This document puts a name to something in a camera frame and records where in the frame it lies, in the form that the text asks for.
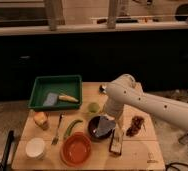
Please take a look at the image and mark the white cup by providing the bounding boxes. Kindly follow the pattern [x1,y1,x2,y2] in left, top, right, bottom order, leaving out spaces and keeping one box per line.
[25,138,46,159]

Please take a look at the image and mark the dark purple bowl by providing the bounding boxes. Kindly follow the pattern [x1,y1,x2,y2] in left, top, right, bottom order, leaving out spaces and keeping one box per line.
[88,116,115,141]

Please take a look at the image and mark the green pepper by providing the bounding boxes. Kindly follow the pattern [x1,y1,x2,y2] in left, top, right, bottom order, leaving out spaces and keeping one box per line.
[63,119,83,140]

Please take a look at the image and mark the green plastic tray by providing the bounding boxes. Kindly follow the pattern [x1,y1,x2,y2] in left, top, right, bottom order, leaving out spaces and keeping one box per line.
[29,75,82,111]

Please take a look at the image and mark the silver fork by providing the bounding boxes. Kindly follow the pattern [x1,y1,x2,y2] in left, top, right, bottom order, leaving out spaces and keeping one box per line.
[51,114,63,145]

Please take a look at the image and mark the grey towel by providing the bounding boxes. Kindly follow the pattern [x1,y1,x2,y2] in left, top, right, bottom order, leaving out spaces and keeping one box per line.
[96,116,116,137]

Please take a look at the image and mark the wooden table board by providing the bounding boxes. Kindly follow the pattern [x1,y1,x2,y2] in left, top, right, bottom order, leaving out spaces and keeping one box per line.
[12,82,165,171]

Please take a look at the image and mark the blue-grey sponge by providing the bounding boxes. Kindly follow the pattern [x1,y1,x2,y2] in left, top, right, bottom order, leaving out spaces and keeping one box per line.
[43,93,58,106]

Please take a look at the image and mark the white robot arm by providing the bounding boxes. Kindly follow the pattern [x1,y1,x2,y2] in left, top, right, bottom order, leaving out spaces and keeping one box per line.
[103,74,188,133]

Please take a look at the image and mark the yellow corn cob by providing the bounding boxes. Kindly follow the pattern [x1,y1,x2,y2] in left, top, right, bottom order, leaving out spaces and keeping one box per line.
[58,95,79,103]

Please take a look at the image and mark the brown toy food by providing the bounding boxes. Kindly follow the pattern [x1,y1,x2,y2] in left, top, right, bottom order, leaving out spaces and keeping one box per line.
[126,116,144,137]

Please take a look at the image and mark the small green cup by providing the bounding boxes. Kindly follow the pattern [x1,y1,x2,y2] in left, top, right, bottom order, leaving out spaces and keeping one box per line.
[88,102,100,114]

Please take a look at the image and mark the orange bowl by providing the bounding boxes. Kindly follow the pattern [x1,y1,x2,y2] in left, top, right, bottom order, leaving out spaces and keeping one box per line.
[60,132,92,167]

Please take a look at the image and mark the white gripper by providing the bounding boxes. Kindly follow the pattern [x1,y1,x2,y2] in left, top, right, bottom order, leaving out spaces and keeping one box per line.
[109,116,124,156]

